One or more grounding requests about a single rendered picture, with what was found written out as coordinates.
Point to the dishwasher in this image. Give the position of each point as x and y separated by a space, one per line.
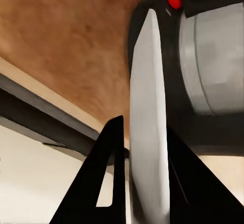
27 113

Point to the countertop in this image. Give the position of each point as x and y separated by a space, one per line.
74 54

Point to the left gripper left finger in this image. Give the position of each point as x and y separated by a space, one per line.
79 203

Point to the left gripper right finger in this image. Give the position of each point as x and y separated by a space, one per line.
197 196

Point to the coffee maker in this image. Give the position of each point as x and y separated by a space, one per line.
202 47

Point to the cabinet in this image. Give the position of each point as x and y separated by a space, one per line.
81 157

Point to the saucer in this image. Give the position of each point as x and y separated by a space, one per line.
148 155

